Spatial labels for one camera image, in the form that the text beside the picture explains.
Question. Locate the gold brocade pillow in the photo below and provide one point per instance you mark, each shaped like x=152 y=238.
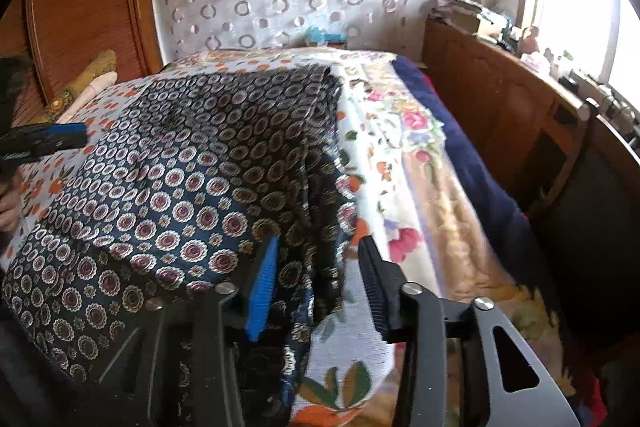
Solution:
x=90 y=72

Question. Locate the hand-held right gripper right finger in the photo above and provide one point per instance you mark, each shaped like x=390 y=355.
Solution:
x=375 y=292

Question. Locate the pink figurine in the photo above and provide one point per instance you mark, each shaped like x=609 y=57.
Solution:
x=530 y=39

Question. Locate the cream pillow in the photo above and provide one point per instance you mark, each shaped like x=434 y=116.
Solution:
x=95 y=92

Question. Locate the person's left hand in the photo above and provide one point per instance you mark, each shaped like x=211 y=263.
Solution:
x=9 y=212

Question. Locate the navy blanket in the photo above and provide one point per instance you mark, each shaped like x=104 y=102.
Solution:
x=480 y=157

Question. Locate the blue tissue box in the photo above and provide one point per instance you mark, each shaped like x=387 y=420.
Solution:
x=325 y=37

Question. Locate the dark wooden chair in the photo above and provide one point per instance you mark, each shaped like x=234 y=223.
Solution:
x=595 y=232

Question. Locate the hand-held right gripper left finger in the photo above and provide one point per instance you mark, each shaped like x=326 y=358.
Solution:
x=262 y=292

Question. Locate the stack of books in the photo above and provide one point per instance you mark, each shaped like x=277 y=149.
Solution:
x=470 y=14

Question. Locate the floral blanket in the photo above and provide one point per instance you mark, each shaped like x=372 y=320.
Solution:
x=415 y=122

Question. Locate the navy medallion print shirt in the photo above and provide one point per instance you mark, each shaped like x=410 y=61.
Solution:
x=200 y=187

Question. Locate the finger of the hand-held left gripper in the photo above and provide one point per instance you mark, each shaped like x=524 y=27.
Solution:
x=55 y=138

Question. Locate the white orange-print bedsheet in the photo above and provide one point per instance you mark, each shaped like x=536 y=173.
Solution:
x=115 y=99

